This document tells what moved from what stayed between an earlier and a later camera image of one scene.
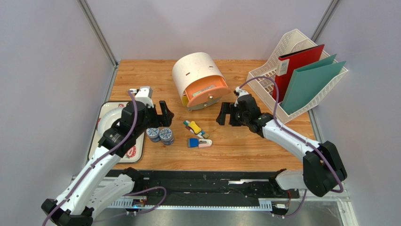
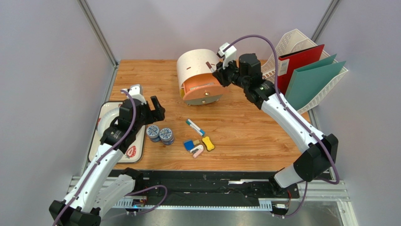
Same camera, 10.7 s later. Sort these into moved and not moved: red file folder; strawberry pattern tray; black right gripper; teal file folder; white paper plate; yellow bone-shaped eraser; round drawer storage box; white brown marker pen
Moved: yellow bone-shaped eraser; round drawer storage box; black right gripper; white brown marker pen
Not moved: teal file folder; strawberry pattern tray; white paper plate; red file folder
